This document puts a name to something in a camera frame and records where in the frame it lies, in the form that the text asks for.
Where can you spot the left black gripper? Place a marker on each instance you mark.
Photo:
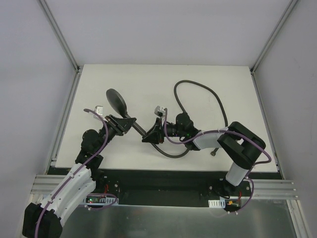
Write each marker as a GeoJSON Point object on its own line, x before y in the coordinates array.
{"type": "Point", "coordinates": [114, 124]}

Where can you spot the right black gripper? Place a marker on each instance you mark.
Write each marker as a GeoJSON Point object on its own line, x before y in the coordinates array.
{"type": "Point", "coordinates": [159, 132]}

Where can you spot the grey shower head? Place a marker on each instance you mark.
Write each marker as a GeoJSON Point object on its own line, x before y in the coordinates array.
{"type": "Point", "coordinates": [117, 102]}

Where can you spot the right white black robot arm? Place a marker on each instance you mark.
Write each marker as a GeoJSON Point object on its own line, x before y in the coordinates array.
{"type": "Point", "coordinates": [240, 144]}

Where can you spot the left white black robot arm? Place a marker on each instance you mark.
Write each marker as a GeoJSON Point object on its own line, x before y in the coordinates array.
{"type": "Point", "coordinates": [47, 218]}

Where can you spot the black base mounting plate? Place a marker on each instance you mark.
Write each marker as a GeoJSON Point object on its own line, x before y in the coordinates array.
{"type": "Point", "coordinates": [166, 188]}

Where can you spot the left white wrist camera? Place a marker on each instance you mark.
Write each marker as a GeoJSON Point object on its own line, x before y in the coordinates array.
{"type": "Point", "coordinates": [99, 110]}

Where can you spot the left aluminium side rail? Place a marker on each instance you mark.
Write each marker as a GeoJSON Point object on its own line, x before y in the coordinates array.
{"type": "Point", "coordinates": [63, 120]}

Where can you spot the left aluminium frame post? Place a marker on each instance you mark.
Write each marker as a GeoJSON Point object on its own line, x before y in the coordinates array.
{"type": "Point", "coordinates": [58, 34]}

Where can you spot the aluminium frame post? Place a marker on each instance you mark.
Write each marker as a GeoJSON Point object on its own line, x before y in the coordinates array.
{"type": "Point", "coordinates": [58, 34]}
{"type": "Point", "coordinates": [273, 35]}

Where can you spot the aluminium front rail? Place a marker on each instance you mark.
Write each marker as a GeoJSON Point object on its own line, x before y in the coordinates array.
{"type": "Point", "coordinates": [264, 188]}

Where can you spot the right aluminium frame post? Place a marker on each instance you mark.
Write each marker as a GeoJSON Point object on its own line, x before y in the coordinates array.
{"type": "Point", "coordinates": [273, 35]}

